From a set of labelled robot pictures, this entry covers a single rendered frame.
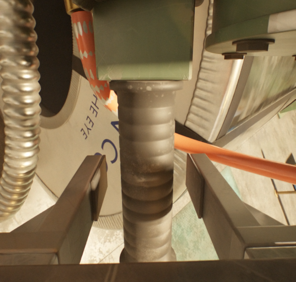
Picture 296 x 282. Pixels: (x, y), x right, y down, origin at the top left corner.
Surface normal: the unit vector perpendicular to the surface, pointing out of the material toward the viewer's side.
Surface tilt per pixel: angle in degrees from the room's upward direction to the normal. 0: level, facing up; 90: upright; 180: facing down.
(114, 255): 0
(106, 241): 0
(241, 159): 70
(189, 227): 0
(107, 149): 90
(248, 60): 36
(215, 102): 91
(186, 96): 90
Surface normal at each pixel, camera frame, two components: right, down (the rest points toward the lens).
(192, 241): 0.65, -0.24
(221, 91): -0.67, 0.27
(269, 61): 0.73, 0.36
